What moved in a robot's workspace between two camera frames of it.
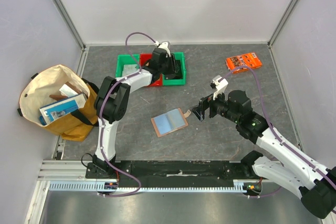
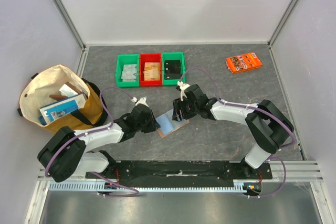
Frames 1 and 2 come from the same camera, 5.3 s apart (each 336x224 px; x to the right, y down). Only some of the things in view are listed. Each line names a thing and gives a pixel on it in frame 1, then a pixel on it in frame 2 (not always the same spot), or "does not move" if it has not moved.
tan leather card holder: [170, 121] does not move
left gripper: [173, 68] → [154, 125]
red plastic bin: [144, 59] does not move
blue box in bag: [62, 107] does not move
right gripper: [205, 107] → [180, 108]
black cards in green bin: [178, 75] does not move
